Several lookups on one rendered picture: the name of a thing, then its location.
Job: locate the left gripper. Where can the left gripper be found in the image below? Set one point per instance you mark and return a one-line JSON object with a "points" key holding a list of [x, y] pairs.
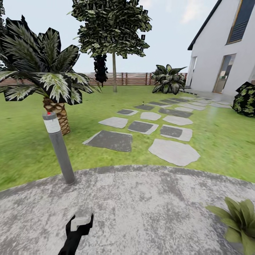
{"points": [[81, 231]]}

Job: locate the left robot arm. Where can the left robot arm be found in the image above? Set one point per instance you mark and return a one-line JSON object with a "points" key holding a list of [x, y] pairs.
{"points": [[75, 229]]}

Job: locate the pot plant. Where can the pot plant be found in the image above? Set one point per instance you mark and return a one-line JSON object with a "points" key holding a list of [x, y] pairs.
{"points": [[240, 224]]}

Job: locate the tree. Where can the tree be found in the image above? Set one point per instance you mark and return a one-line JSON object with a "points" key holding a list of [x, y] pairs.
{"points": [[3, 29], [24, 22], [100, 69], [111, 28]]}

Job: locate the fixed window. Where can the fixed window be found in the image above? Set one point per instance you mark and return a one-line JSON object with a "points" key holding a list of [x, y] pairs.
{"points": [[224, 72]]}

